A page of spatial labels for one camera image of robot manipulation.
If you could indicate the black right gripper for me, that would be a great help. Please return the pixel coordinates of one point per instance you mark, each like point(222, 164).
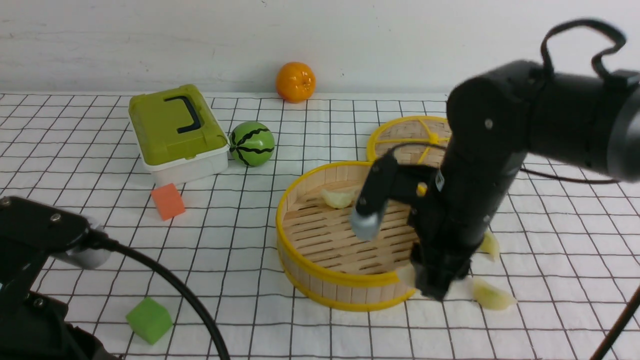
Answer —
point(447, 241)

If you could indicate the greenish dumpling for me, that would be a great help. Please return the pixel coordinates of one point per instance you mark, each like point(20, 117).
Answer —
point(489, 296)
point(490, 246)

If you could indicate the pale dumpling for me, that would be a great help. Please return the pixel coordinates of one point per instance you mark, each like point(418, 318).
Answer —
point(339, 199)

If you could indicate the white dumpling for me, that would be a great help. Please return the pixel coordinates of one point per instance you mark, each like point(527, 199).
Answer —
point(407, 275)

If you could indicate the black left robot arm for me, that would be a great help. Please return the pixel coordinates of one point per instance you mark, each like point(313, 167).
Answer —
point(33, 325)

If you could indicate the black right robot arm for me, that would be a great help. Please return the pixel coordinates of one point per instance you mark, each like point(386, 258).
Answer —
point(496, 120)

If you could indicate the woven bamboo steamer lid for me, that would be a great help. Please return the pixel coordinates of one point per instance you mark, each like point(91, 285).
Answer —
point(418, 128)

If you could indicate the bamboo steamer tray yellow rim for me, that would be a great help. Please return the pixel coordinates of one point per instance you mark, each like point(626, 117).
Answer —
point(322, 257)

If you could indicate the white checkered tablecloth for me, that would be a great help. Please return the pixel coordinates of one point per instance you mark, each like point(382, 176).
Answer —
point(570, 251)

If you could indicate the orange fruit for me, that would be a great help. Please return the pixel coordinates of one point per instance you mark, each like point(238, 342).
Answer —
point(295, 82)

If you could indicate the toy watermelon ball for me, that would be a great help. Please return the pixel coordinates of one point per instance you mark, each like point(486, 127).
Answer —
point(252, 143)

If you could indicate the green lidded white box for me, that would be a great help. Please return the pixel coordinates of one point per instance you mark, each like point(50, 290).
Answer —
point(177, 135)

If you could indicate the orange foam cube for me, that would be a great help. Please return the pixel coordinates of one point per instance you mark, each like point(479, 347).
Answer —
point(168, 201)

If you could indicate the green foam cube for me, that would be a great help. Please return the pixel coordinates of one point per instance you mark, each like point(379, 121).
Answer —
point(149, 320)

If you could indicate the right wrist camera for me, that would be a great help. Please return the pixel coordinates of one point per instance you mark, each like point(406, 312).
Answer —
point(390, 180)

